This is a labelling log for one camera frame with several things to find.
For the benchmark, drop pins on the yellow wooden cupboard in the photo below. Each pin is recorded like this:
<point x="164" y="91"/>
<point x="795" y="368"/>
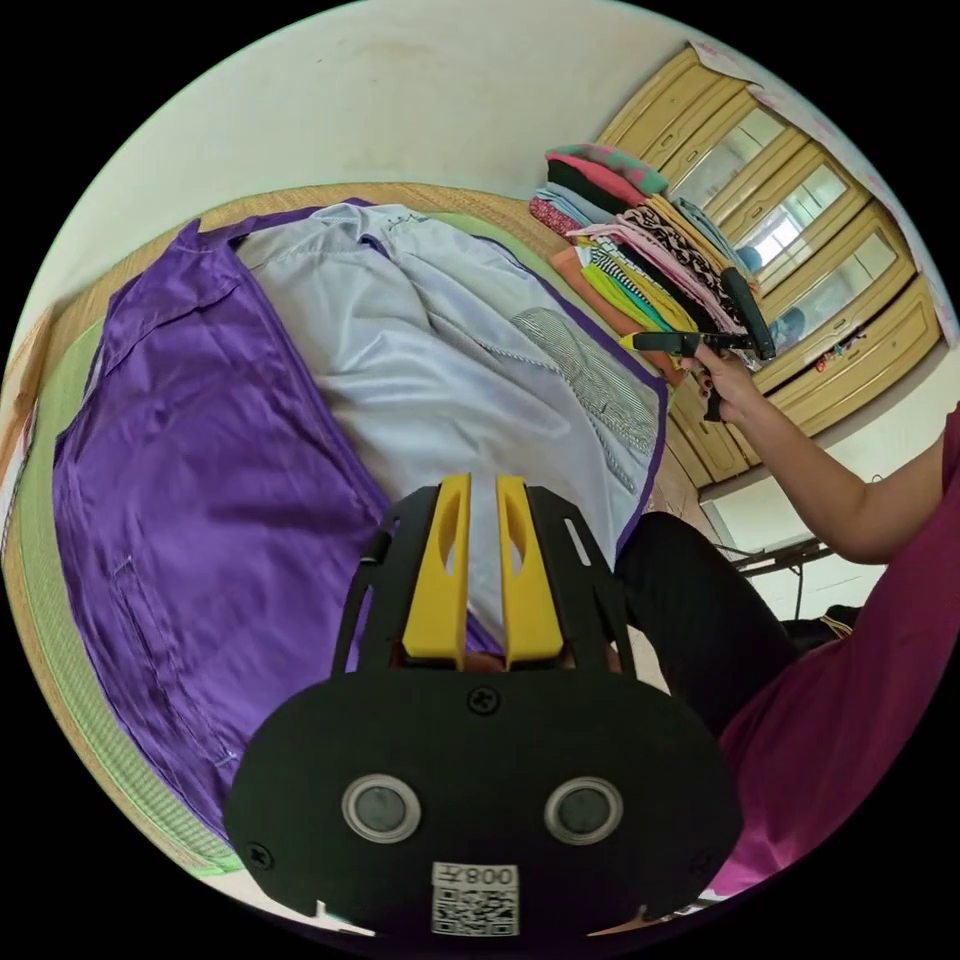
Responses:
<point x="862" y="337"/>

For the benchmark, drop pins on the person's right forearm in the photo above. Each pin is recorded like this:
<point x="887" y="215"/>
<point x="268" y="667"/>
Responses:
<point x="840" y="480"/>

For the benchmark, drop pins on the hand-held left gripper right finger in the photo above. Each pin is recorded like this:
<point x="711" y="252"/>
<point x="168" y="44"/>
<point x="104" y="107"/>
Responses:
<point x="529" y="592"/>

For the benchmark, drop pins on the person's right hand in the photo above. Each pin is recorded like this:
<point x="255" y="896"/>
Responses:
<point x="731" y="379"/>

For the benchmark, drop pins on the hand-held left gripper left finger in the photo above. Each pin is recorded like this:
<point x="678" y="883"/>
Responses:
<point x="437" y="577"/>

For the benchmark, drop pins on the person's body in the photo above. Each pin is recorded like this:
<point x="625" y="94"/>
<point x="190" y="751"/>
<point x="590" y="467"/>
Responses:
<point x="825" y="720"/>

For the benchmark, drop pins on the purple jacket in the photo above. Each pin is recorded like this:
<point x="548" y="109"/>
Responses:
<point x="202" y="465"/>

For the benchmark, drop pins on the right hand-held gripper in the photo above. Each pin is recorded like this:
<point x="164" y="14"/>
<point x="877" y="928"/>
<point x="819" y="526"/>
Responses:
<point x="667" y="343"/>

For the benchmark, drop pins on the pile of clothes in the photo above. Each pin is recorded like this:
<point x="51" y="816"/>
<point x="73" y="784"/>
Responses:
<point x="637" y="247"/>

